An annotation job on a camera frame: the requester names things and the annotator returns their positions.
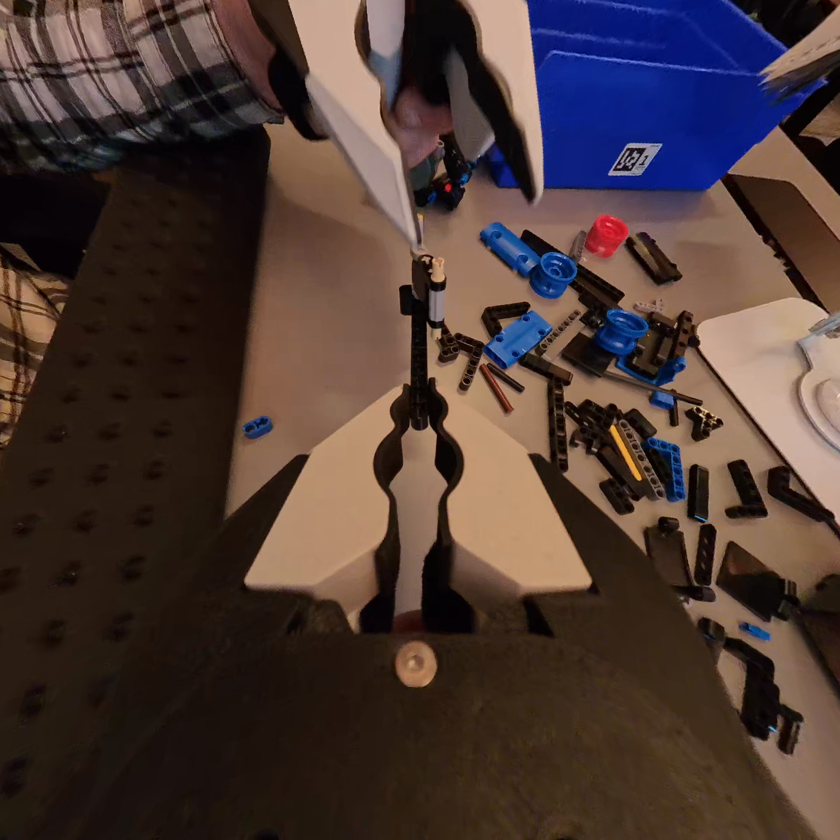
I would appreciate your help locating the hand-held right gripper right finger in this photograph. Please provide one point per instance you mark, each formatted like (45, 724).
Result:
(512, 525)

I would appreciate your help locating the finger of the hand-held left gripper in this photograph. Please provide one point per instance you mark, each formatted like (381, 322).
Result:
(518, 79)
(354, 131)

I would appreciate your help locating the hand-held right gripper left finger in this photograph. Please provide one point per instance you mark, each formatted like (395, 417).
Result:
(315, 525)

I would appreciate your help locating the black beam assembly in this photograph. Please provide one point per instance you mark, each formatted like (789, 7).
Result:
(420, 354)

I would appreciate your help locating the person's left forearm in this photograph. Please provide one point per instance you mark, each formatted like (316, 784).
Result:
(131, 65)

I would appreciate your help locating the person's left hand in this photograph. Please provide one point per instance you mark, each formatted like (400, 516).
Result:
(420, 128)

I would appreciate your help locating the partly built black model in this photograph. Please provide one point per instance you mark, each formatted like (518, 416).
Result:
(453, 187)

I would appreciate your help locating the small blue two-hole beam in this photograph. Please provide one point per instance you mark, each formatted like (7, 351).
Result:
(257, 427)

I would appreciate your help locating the pile of black beams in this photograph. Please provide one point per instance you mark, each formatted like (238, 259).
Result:
(558, 420)

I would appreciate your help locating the yellow axle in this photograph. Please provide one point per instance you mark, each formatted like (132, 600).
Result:
(625, 451)

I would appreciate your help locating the brown axle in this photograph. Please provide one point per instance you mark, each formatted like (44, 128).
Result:
(497, 389)

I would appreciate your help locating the blue plastic bin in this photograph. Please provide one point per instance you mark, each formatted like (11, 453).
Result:
(656, 79)

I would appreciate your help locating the dark grey beam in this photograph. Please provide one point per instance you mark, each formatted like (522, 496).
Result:
(646, 469)

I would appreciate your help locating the short black axle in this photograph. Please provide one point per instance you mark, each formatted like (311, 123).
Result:
(508, 379)

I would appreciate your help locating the black curved panel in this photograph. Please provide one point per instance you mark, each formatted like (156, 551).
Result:
(669, 554)

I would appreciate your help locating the blue curved panel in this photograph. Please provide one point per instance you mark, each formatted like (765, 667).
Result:
(505, 246)

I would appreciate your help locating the red wheel rim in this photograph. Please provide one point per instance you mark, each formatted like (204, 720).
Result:
(605, 235)

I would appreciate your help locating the small blue connector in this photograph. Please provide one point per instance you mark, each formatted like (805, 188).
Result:
(661, 399)

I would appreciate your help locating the blue wheel rim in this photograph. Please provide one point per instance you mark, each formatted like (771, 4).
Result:
(553, 275)
(620, 330)

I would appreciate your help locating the blue angled panel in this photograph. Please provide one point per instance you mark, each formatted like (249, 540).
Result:
(666, 377)

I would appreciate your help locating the thin black axle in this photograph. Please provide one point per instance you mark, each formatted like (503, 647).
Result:
(682, 396)

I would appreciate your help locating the black perforated panel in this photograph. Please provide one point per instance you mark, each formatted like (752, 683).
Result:
(98, 459)

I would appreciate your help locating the black flat panel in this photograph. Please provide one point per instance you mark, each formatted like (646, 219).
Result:
(748, 581)

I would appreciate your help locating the light grey L-shaped liftarm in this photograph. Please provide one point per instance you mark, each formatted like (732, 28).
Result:
(646, 306)

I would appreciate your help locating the small blue pin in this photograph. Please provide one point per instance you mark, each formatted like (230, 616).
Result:
(754, 631)

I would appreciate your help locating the white booklet stand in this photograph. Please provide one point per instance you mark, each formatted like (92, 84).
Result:
(748, 354)

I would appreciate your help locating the black bent beam cluster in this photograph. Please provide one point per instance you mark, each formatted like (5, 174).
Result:
(758, 689)

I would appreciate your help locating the person's plaid shirt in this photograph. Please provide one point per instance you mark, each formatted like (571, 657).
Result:
(26, 328)

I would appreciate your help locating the blue frame beam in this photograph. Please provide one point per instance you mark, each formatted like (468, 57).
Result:
(669, 469)

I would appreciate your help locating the black frame subassembly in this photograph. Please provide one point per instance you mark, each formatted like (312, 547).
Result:
(663, 341)

